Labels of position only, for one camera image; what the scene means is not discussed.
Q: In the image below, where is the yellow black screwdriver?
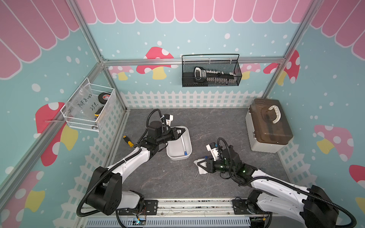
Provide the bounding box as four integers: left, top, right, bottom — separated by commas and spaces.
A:
123, 135, 134, 148

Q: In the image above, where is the white wiping cloth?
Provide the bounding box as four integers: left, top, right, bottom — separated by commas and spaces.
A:
194, 159, 208, 175

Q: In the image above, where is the white wire wall basket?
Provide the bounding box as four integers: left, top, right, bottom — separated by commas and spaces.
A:
60, 79, 118, 132

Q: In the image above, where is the black wire mesh basket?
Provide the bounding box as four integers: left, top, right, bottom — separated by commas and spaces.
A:
181, 54, 242, 87

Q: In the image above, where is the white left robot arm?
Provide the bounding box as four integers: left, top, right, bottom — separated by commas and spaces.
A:
76, 121, 186, 217

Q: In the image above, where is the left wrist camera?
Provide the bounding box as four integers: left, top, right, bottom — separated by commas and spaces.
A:
163, 114, 174, 126

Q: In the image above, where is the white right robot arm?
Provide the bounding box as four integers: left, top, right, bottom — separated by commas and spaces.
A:
195, 143, 357, 228

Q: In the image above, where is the black tape roll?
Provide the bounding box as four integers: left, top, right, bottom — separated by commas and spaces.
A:
98, 92, 111, 105

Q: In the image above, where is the white rectangular plastic tray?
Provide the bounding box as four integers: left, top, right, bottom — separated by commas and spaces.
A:
166, 126, 192, 161

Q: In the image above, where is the brown lidded storage box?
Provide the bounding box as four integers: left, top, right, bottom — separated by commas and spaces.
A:
245, 98, 293, 153

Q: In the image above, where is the clear labelled plastic bag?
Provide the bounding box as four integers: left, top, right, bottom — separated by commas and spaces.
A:
65, 83, 101, 121

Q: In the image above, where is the black socket tool set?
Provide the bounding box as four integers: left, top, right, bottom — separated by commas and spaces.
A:
193, 67, 237, 86

